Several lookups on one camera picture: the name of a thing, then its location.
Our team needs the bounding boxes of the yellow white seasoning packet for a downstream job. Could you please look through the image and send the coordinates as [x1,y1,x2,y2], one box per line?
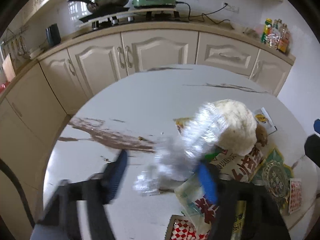
[253,107,277,135]

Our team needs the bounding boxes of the cream kitchen base cabinets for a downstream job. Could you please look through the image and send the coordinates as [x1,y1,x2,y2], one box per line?
[1,22,295,211]

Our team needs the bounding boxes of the green yellow snack wrapper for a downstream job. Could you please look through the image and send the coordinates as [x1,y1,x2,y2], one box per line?
[251,147,293,211]

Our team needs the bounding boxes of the red checkered glove packet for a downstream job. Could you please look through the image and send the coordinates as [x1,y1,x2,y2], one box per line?
[289,178,302,214]

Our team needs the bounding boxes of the red white small wrapper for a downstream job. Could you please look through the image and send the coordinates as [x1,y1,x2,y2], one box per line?
[164,215,209,240]

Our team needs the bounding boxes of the condiment bottles group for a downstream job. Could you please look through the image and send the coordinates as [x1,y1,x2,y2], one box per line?
[260,18,292,54]

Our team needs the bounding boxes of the wooden cutting board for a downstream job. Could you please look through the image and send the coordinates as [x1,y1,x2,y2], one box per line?
[2,54,16,82]

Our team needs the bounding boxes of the black kettle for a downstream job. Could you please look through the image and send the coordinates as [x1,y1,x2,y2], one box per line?
[46,23,61,48]

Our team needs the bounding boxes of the black gas stove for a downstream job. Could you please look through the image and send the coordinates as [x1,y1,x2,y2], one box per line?
[76,8,180,30]

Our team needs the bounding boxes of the black frying pan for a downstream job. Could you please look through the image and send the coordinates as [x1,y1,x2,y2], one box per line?
[67,0,129,13]

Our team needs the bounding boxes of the cream upper cabinet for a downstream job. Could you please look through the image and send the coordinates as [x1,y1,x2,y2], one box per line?
[19,0,55,25]

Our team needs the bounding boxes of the black power cable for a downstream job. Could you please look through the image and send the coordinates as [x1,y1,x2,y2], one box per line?
[175,0,232,27]

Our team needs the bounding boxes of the wall utensil rack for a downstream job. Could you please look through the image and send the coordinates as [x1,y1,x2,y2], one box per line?
[1,27,30,61]

